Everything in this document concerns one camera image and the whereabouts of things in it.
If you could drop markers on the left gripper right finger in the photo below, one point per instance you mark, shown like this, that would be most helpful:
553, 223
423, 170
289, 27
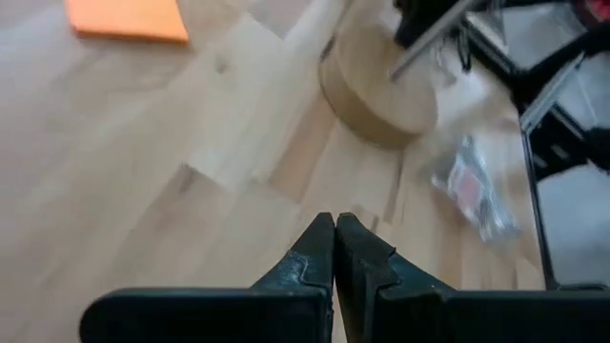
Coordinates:
405, 314

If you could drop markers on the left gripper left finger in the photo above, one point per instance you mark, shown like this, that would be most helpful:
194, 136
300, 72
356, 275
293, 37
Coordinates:
286, 314

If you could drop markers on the wooden base table lamp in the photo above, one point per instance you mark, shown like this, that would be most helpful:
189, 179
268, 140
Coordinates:
381, 95

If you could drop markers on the orange sticky note pad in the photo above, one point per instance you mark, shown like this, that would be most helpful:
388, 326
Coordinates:
128, 19

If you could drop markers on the black aluminium table frame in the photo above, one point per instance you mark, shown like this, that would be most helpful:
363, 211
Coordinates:
553, 143

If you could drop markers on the silver aluminium bracket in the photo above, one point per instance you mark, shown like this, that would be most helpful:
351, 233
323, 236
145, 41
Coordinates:
548, 102

